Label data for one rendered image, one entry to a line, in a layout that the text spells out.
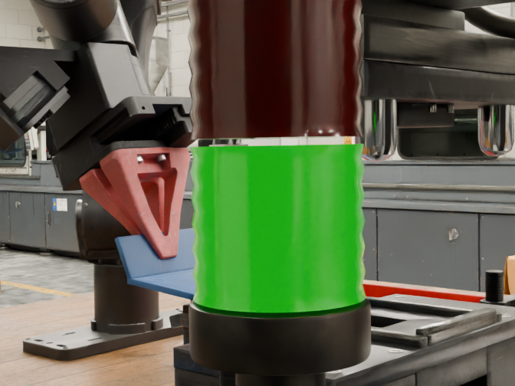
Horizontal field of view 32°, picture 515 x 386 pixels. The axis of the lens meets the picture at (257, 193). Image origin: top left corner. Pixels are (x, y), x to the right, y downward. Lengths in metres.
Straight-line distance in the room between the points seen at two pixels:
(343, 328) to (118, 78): 0.46
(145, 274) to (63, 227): 8.48
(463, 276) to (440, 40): 5.36
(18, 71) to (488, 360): 0.33
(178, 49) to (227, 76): 10.54
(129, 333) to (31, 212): 8.74
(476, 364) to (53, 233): 8.81
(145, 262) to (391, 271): 5.53
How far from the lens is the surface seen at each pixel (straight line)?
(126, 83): 0.63
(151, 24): 0.93
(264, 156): 0.18
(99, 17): 0.62
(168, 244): 0.62
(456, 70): 0.47
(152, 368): 0.77
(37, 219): 9.49
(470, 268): 5.76
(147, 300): 0.87
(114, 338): 0.85
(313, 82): 0.18
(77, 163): 0.64
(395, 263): 6.09
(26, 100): 0.59
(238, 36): 0.18
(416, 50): 0.43
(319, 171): 0.18
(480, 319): 0.50
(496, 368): 0.51
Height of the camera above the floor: 1.08
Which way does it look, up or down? 3 degrees down
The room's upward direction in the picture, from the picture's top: 1 degrees counter-clockwise
